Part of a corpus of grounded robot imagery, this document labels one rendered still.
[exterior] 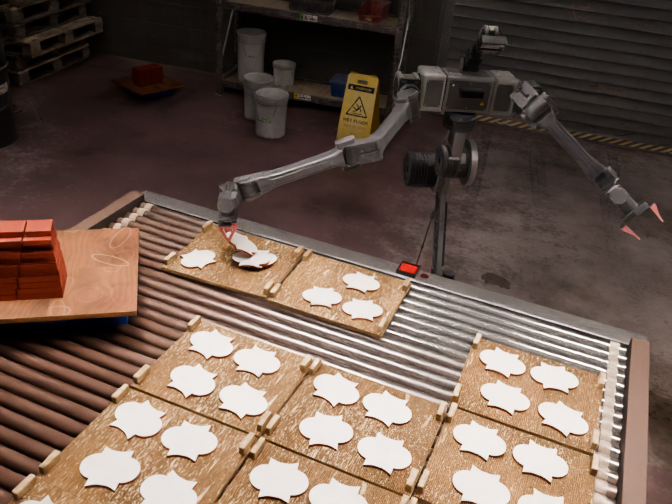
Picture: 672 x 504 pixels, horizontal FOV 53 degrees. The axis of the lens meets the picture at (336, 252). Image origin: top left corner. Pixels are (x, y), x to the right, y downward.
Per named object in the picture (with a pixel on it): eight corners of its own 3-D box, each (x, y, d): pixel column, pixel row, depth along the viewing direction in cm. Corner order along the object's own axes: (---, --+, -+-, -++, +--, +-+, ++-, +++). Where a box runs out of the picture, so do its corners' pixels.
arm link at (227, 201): (257, 195, 239) (250, 173, 234) (256, 211, 229) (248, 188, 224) (224, 203, 240) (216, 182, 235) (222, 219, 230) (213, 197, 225)
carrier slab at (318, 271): (309, 256, 260) (309, 252, 260) (411, 286, 249) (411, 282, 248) (267, 303, 232) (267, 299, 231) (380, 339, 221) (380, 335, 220)
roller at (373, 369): (62, 264, 249) (60, 253, 246) (615, 454, 193) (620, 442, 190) (52, 271, 245) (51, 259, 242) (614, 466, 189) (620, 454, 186)
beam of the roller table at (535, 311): (146, 202, 299) (145, 189, 296) (641, 349, 239) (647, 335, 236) (134, 209, 292) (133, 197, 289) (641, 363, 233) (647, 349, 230)
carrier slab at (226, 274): (210, 228, 272) (210, 224, 271) (305, 253, 262) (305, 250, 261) (161, 270, 243) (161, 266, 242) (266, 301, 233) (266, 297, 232)
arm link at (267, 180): (359, 161, 243) (352, 133, 237) (363, 167, 238) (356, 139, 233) (244, 199, 240) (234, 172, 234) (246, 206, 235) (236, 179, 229)
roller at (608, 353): (138, 214, 285) (137, 204, 282) (622, 362, 229) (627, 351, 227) (131, 219, 281) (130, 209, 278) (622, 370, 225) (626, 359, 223)
